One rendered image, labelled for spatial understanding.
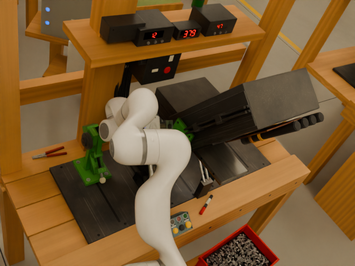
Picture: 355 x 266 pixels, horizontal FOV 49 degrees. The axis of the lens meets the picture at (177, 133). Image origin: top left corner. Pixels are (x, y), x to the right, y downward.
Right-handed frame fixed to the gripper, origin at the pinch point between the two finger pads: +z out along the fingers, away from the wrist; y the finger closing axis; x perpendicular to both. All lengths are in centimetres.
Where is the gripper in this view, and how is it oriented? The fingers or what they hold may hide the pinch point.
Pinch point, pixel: (165, 126)
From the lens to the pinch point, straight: 168.7
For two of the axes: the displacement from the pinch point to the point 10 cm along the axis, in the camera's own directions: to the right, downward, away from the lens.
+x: -7.1, 0.1, 7.0
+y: -0.5, -10.0, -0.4
